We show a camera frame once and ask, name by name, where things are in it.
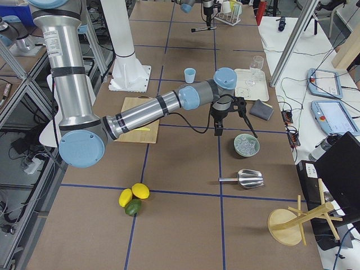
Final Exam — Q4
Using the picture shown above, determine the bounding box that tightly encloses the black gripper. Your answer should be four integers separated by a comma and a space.
210, 95, 258, 138
202, 0, 221, 27

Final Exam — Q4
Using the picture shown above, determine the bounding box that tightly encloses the steel muddler stick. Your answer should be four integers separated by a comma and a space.
191, 26, 217, 33

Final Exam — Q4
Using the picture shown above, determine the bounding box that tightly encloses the light blue cup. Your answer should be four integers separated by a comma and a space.
184, 67, 196, 84

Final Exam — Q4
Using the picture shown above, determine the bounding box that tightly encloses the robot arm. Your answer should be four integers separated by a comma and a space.
28, 1, 257, 168
173, 0, 222, 32

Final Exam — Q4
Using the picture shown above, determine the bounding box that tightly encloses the white cup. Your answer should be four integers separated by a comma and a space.
220, 0, 231, 14

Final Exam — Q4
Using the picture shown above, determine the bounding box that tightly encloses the yellow cup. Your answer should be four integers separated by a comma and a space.
229, 0, 237, 11

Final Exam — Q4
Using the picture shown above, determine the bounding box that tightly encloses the yellow lemon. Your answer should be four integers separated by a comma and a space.
118, 188, 133, 208
131, 183, 150, 200

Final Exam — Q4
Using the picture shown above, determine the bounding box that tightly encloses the green bowl of ice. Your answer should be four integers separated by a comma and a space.
233, 134, 260, 158

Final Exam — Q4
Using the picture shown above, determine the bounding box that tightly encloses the grey folded cloth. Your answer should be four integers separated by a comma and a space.
250, 100, 274, 120

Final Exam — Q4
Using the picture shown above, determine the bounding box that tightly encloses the beige serving tray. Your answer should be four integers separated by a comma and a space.
235, 69, 269, 102

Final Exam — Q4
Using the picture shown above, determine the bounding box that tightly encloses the red cylinder tube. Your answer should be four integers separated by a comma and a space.
256, 0, 267, 26

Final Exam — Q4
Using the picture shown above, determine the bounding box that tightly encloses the steel ice scoop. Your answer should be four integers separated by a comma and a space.
218, 169, 264, 190

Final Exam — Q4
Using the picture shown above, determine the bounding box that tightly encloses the clear wine glass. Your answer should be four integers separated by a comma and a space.
249, 56, 264, 86

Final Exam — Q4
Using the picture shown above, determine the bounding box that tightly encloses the wooden cutting board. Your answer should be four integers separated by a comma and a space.
115, 96, 159, 144

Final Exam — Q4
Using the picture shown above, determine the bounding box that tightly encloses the yellow plastic knife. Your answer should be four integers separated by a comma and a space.
133, 127, 151, 131

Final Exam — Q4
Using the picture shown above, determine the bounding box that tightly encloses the far teach pendant tablet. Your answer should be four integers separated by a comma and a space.
307, 68, 343, 99

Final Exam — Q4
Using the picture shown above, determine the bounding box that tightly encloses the teach pendant tablet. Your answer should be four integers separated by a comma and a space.
307, 68, 343, 99
310, 101, 359, 136

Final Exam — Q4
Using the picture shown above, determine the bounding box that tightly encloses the near teach pendant tablet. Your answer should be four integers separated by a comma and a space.
310, 101, 359, 136

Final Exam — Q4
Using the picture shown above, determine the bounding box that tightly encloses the green lime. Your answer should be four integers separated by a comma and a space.
125, 199, 142, 216

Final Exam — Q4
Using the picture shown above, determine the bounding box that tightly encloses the wooden mug tree stand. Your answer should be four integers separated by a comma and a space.
267, 178, 343, 246

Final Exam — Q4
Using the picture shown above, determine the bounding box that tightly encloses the white chair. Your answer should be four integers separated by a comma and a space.
39, 120, 61, 147

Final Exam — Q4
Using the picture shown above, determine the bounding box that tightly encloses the white wire cup rack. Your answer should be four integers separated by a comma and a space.
215, 1, 242, 26

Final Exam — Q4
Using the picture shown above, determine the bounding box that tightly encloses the aluminium frame post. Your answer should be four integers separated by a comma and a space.
269, 0, 318, 87

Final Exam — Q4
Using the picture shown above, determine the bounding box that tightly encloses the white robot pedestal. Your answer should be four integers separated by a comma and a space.
101, 0, 151, 93

